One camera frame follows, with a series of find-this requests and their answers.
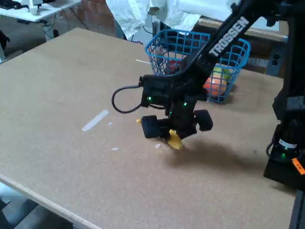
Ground red orange round toy fruit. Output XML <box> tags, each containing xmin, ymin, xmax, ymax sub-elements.
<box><xmin>203</xmin><ymin>77</ymin><xmax>228</xmax><ymax>97</ymax></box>

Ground grey post with red sticker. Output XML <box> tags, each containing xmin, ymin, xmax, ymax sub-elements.
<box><xmin>152</xmin><ymin>20</ymin><xmax>161</xmax><ymax>48</ymax></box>

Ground brown wooden bench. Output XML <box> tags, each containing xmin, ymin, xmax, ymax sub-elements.
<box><xmin>194</xmin><ymin>16</ymin><xmax>290</xmax><ymax>72</ymax></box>

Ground black camera box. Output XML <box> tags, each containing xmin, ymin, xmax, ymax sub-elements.
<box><xmin>139</xmin><ymin>74</ymin><xmax>173</xmax><ymax>109</ymax></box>

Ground white desk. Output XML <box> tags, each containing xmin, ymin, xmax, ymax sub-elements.
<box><xmin>0</xmin><ymin>0</ymin><xmax>82</xmax><ymax>42</ymax></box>

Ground black looped camera cable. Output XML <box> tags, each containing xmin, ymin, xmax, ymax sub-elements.
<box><xmin>112</xmin><ymin>84</ymin><xmax>144</xmax><ymax>115</ymax></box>

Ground blue wire basket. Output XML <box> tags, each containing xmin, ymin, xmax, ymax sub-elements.
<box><xmin>144</xmin><ymin>28</ymin><xmax>252</xmax><ymax>104</ymax></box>

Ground orange label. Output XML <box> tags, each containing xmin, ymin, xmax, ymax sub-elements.
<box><xmin>291</xmin><ymin>157</ymin><xmax>305</xmax><ymax>176</ymax></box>

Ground light green round toy fruit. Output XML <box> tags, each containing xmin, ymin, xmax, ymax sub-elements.
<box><xmin>213</xmin><ymin>66</ymin><xmax>233</xmax><ymax>82</ymax></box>

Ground black power outlet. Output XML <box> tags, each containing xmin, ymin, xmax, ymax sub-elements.
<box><xmin>271</xmin><ymin>52</ymin><xmax>281</xmax><ymax>67</ymax></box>

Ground dark red toy pomegranate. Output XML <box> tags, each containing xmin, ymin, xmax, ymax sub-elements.
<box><xmin>167</xmin><ymin>60</ymin><xmax>183</xmax><ymax>75</ymax></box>

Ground grey metal post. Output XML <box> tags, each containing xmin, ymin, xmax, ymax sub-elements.
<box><xmin>265</xmin><ymin>35</ymin><xmax>289</xmax><ymax>79</ymax></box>

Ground long white tape strip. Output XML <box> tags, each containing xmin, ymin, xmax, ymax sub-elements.
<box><xmin>81</xmin><ymin>109</ymin><xmax>110</xmax><ymax>132</ymax></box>

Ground dark metal table leg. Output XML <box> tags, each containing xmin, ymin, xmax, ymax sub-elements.
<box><xmin>289</xmin><ymin>189</ymin><xmax>305</xmax><ymax>229</ymax></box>

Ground white stand on desk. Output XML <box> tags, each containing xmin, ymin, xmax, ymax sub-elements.
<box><xmin>28</xmin><ymin>0</ymin><xmax>41</xmax><ymax>15</ymax></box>

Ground black base cable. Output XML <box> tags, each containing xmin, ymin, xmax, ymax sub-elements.
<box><xmin>265</xmin><ymin>140</ymin><xmax>281</xmax><ymax>161</ymax></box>

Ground yellow toy banana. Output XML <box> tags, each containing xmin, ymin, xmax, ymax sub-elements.
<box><xmin>136</xmin><ymin>118</ymin><xmax>183</xmax><ymax>150</ymax></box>

